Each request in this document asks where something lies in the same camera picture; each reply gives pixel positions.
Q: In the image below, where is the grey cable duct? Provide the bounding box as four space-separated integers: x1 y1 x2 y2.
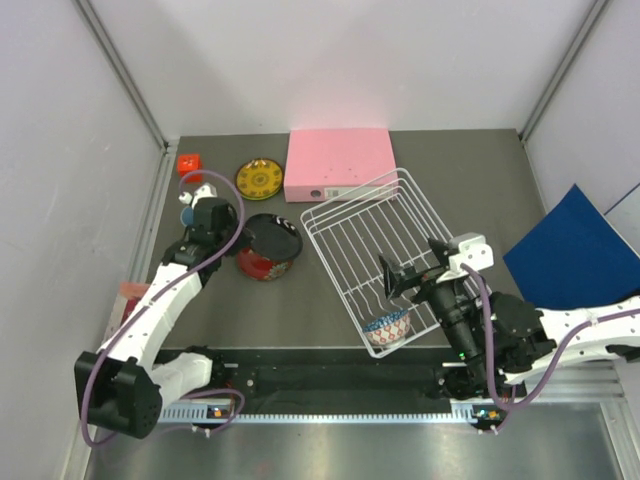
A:
159 402 506 426

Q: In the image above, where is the light blue plastic cup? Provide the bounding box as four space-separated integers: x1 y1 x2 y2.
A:
180 207 194 227

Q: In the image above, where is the red floral plate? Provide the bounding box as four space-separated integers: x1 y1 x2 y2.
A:
236 248 293 281

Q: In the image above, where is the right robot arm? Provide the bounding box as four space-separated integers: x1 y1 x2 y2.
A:
379 233 639 400

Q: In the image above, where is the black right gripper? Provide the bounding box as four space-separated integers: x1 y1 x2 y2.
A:
380 237 484 365

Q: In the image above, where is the blue folder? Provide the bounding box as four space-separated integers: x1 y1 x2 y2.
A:
503 185 639 310

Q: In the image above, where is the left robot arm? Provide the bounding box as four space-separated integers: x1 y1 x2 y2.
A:
74 183 245 447

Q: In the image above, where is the white wire dish rack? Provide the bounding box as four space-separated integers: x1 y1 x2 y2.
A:
299 168 494 359

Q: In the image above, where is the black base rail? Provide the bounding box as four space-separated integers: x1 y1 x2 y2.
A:
188 347 489 401

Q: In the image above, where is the red cube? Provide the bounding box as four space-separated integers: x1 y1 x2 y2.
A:
176 154 202 178

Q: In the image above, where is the yellow patterned plate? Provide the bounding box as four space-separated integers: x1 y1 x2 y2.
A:
235 157 284 201

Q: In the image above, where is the pink binder box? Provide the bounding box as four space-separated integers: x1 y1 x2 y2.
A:
284 128 397 203

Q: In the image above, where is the red white patterned bowl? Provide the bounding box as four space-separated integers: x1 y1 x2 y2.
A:
362 310 411 348

